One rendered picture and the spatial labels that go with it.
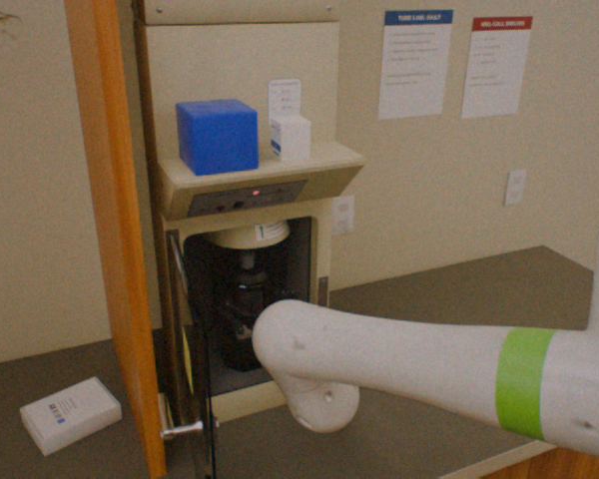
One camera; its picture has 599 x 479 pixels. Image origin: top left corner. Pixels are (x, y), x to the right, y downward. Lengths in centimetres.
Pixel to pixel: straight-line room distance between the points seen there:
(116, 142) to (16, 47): 54
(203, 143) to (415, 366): 43
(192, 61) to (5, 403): 85
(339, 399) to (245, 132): 41
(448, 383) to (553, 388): 11
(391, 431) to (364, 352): 56
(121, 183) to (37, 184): 56
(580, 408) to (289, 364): 36
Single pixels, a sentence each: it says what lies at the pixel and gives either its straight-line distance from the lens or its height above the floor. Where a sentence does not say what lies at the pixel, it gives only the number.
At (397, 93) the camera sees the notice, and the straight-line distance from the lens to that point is 165.
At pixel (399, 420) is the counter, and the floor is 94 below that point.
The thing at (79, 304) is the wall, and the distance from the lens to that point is 155.
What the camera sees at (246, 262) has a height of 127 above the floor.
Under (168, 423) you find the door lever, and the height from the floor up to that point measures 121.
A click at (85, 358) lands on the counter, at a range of 151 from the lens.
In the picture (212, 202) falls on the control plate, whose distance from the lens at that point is 94.
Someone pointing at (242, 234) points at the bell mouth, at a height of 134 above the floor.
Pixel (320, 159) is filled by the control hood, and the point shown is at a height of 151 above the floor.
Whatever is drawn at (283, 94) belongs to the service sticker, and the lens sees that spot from 101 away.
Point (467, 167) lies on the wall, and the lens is 187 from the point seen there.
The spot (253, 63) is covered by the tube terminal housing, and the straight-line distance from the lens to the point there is 99.
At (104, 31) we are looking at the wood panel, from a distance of 84.
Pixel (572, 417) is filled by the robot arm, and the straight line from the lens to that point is 63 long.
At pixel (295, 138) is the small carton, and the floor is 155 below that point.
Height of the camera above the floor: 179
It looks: 25 degrees down
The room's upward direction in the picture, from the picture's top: 1 degrees clockwise
